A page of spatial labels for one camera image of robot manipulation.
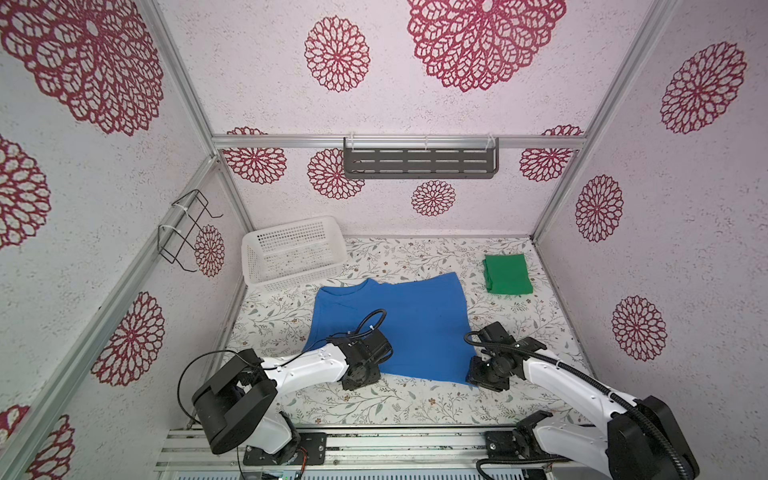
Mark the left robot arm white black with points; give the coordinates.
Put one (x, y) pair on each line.
(236, 407)

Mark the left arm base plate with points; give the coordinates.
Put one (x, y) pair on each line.
(309, 450)

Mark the black wire wall rack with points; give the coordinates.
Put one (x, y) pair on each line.
(173, 238)

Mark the blue tank top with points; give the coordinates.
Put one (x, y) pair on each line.
(425, 324)

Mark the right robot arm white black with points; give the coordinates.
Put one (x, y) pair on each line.
(624, 437)

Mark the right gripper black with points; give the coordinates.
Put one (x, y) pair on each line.
(473, 376)

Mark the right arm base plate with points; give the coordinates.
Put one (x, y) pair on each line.
(516, 447)

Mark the white plastic laundry basket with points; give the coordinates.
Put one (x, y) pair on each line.
(293, 254)

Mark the aluminium front rail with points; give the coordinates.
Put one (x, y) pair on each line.
(348, 448)

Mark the grey metal wall shelf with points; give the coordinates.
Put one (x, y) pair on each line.
(424, 163)

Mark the green tank top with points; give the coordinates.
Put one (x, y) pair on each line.
(507, 275)

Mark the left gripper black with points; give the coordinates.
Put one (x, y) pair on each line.
(374, 376)

